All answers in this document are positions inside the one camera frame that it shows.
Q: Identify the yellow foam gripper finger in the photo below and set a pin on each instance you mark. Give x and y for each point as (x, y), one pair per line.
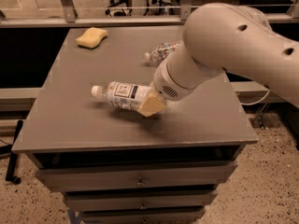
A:
(152, 104)

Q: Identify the clear water bottle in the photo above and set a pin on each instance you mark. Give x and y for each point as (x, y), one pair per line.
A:
(160, 52)

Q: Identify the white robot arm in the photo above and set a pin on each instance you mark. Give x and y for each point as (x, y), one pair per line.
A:
(219, 38)

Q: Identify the grey drawer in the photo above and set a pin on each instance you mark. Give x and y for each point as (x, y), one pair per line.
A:
(141, 200)
(136, 176)
(148, 216)

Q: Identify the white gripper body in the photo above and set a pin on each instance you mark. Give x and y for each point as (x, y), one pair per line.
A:
(164, 82)

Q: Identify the top grey drawer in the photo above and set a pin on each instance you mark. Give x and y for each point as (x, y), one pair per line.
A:
(136, 176)

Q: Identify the black pole on floor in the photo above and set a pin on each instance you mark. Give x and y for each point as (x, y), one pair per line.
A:
(13, 159)

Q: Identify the grey drawer cabinet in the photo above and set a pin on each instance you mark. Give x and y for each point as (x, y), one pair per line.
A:
(67, 128)

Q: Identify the black office chair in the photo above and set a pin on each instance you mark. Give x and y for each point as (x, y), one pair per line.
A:
(119, 8)

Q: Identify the metal railing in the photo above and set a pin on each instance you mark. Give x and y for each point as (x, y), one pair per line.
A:
(84, 13)

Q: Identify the bottom grey drawer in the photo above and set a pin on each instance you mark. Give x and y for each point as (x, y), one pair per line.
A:
(148, 216)

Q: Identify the blue label plastic bottle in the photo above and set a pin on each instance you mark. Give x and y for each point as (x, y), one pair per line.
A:
(121, 95)

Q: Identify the middle grey drawer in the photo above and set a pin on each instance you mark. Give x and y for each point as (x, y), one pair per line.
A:
(141, 200)

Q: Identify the yellow sponge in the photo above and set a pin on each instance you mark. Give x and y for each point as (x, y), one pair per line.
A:
(91, 38)

